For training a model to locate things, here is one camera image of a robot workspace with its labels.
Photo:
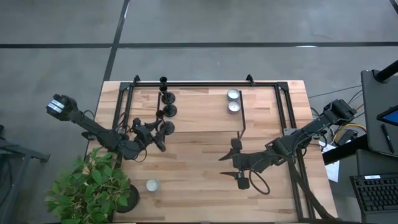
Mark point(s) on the black tablet blue screen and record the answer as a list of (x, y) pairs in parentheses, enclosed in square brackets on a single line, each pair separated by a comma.
[(390, 116)]

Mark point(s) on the black metal candlestick holder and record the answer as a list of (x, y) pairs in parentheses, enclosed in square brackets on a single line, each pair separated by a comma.
[(168, 127), (168, 98), (170, 110)]

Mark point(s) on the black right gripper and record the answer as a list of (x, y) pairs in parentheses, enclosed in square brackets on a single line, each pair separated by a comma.
[(248, 161)]

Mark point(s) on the wooden riser shelf black frame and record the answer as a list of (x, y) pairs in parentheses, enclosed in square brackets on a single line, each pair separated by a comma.
[(205, 118)]

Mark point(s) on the black keyboard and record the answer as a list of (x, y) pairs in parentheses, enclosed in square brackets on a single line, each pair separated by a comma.
[(376, 193)]

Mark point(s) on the white tealight candle silver cup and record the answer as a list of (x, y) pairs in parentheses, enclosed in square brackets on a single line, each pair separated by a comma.
[(233, 94), (234, 107), (152, 185)]

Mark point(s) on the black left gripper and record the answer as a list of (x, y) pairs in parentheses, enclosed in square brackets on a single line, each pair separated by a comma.
[(142, 133)]

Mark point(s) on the black pen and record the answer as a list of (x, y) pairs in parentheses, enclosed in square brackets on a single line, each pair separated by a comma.
[(387, 138)]

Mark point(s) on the white paper sheet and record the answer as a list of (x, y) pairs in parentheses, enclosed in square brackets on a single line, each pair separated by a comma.
[(333, 169)]

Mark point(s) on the black floor stand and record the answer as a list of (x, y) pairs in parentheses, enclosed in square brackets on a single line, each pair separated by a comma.
[(18, 152)]

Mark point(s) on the green leafy plant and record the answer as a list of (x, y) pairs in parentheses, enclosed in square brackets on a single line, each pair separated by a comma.
[(90, 183)]

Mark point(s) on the grey tray stand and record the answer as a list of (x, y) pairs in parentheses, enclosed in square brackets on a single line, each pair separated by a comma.
[(371, 124)]

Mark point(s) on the black power adapter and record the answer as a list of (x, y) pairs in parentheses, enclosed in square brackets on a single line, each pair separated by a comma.
[(346, 137)]

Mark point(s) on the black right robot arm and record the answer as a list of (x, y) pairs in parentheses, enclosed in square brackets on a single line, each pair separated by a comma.
[(311, 130)]

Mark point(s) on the black plant pot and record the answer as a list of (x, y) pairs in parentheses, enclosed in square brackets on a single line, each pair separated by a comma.
[(132, 199)]

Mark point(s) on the black aluminium table frame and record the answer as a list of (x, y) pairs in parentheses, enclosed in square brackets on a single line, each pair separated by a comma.
[(202, 84)]

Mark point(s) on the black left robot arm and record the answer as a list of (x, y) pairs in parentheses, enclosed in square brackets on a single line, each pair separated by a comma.
[(93, 127)]

